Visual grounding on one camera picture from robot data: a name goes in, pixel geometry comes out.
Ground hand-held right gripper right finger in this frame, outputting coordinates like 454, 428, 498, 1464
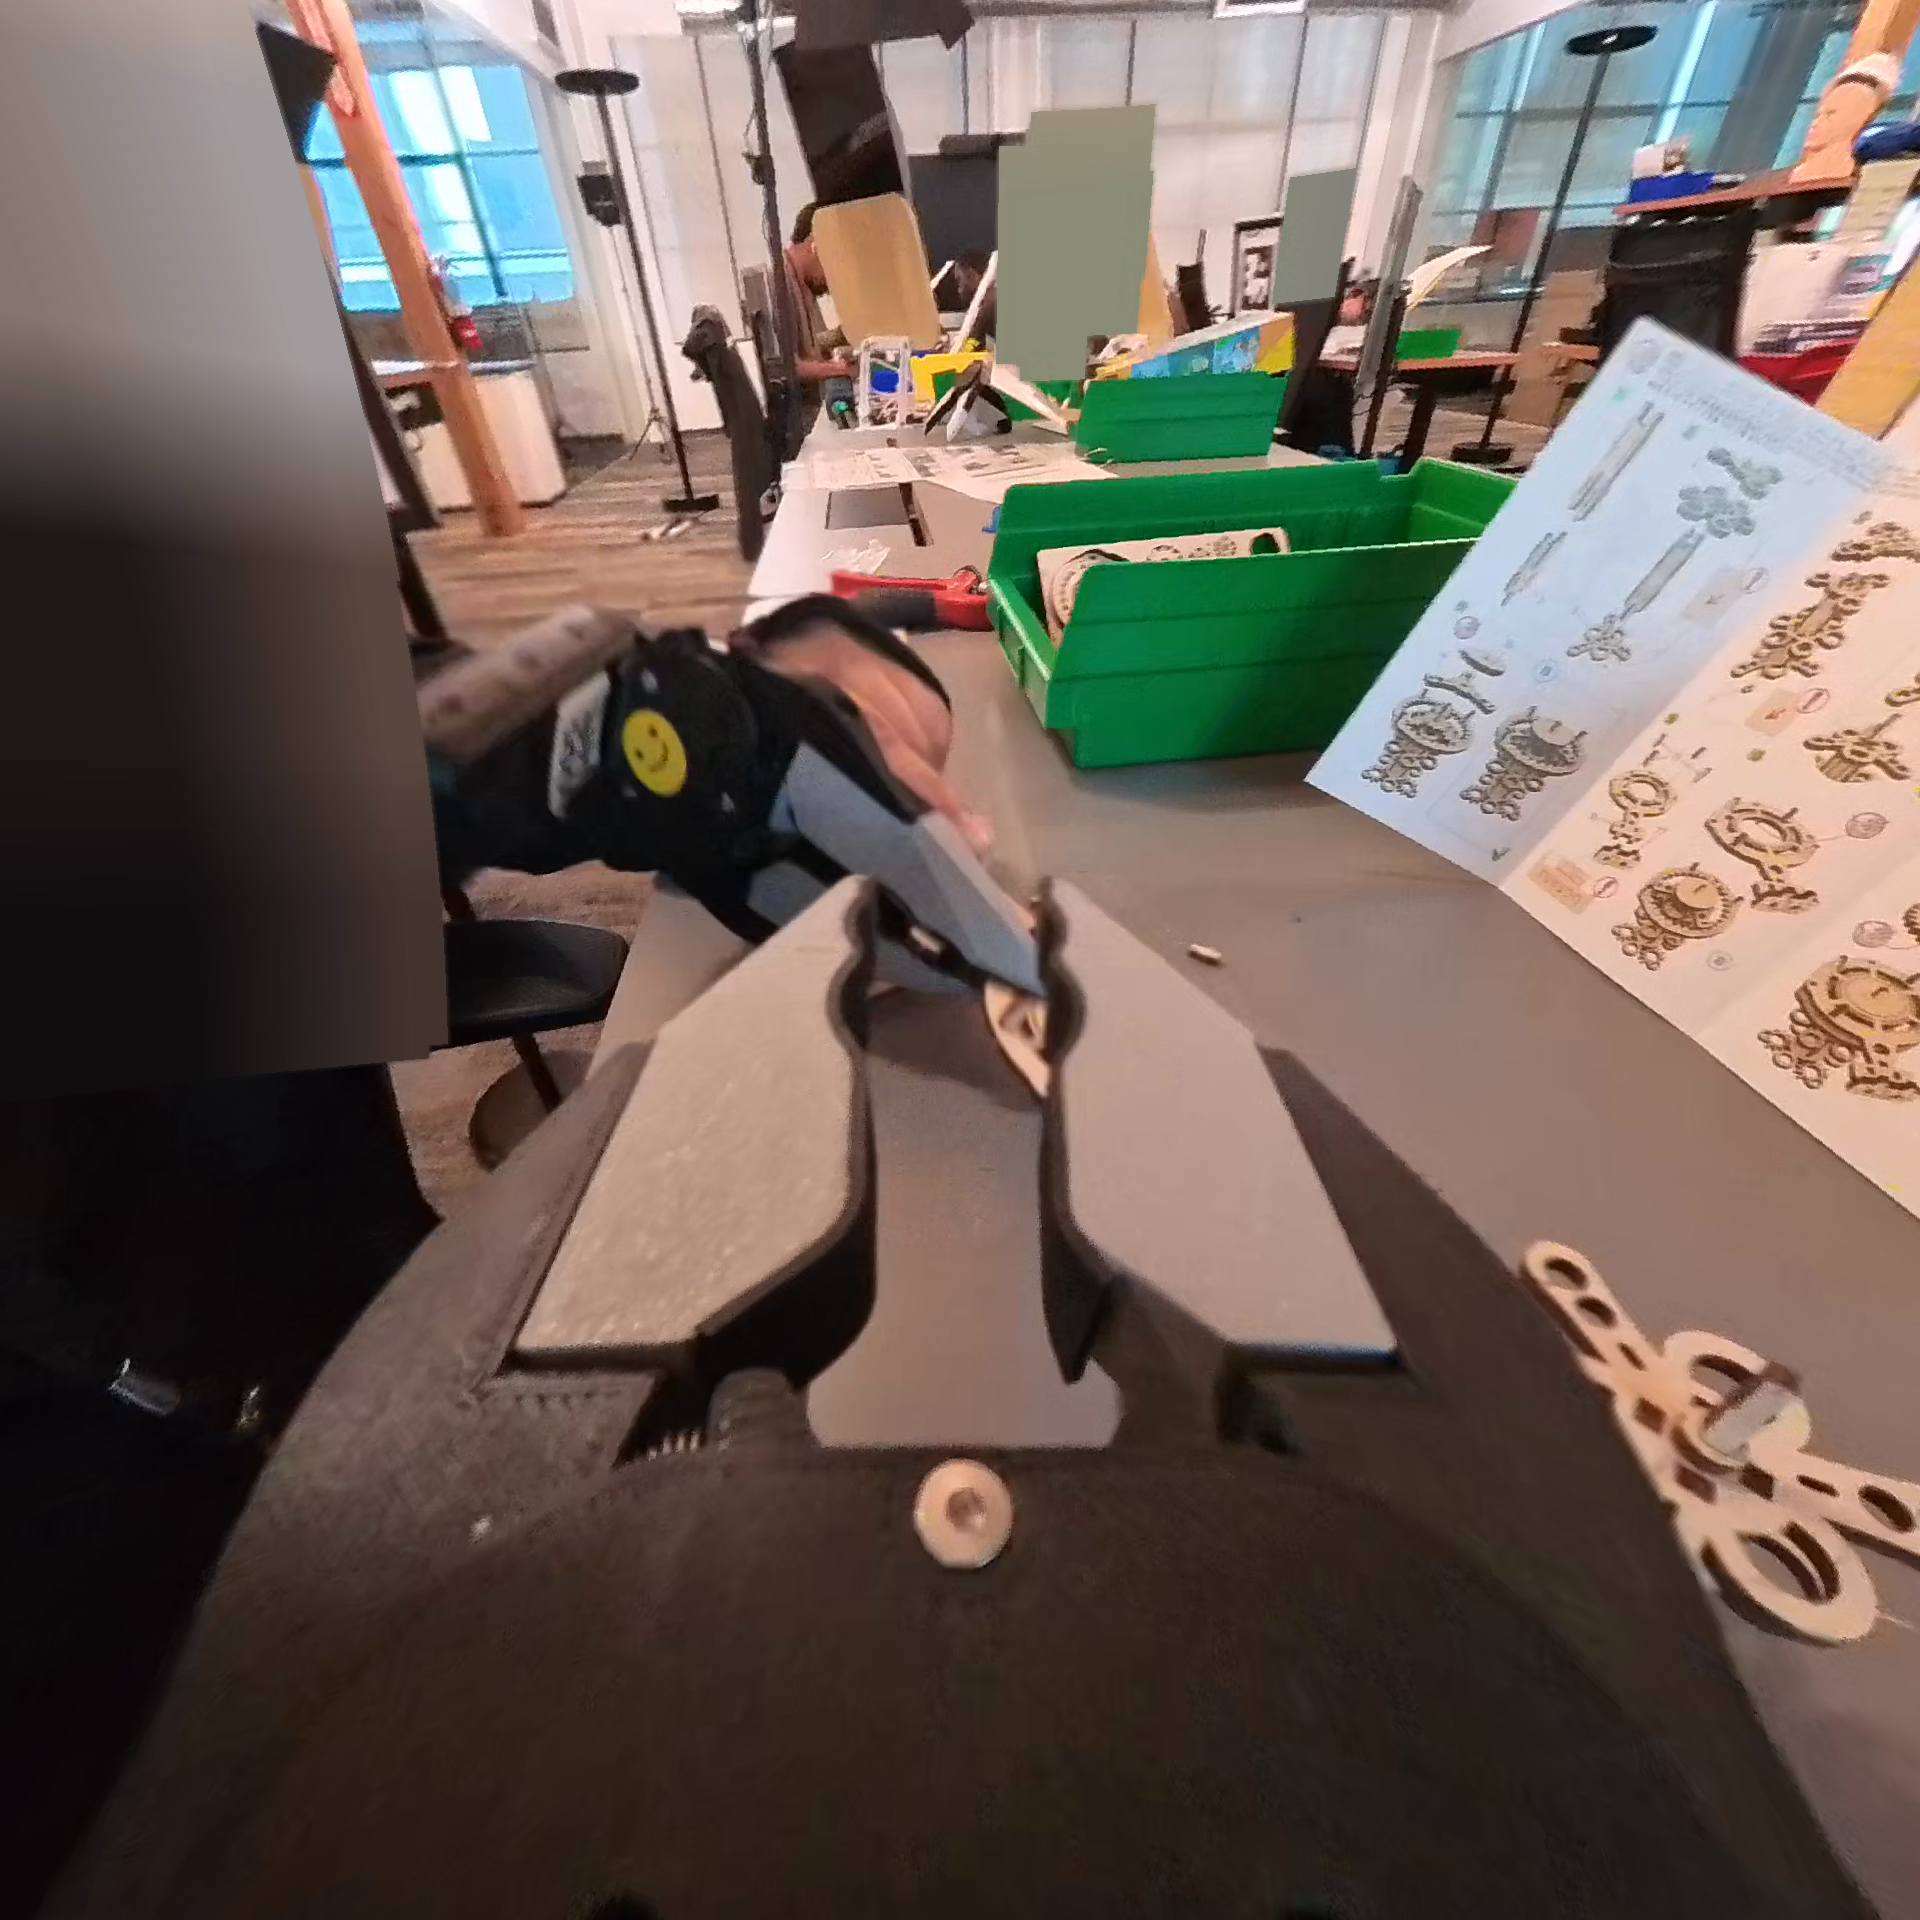
1035, 875, 1404, 1386

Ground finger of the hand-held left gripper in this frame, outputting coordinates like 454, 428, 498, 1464
742, 865, 1001, 995
776, 737, 1050, 999

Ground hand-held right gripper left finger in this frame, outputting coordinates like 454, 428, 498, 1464
514, 873, 881, 1374

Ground round wooden gear disc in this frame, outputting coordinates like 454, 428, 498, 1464
982, 981, 1060, 1104

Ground laser-cut plywood parts sheet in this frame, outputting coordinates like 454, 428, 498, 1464
1035, 523, 1297, 647

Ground person's left hand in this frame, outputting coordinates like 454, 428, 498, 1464
762, 630, 996, 857

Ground black office chair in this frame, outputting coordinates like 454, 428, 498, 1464
442, 914, 637, 1169

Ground black high-back chair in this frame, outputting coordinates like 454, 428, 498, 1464
682, 304, 787, 565

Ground green plastic bin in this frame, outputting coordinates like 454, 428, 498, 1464
1068, 365, 1293, 464
985, 454, 1520, 769

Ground white cabinet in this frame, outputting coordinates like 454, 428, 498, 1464
397, 359, 570, 515

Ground white paper sheets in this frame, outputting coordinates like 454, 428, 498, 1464
781, 438, 1121, 491

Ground tan cardboard sheet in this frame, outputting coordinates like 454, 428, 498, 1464
816, 193, 949, 356

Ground black floor lamp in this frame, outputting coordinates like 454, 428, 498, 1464
1452, 22, 1663, 470
555, 65, 727, 515

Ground colourful picture box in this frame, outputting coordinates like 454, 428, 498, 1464
1116, 309, 1300, 380

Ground black studio light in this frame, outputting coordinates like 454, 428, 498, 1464
773, 0, 979, 211

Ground printed instruction sheet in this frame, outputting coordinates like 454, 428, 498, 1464
1305, 314, 1920, 1224

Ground red handled cutters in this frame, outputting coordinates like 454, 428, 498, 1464
829, 565, 996, 632

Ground orange wooden post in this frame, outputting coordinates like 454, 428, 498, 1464
285, 0, 528, 537

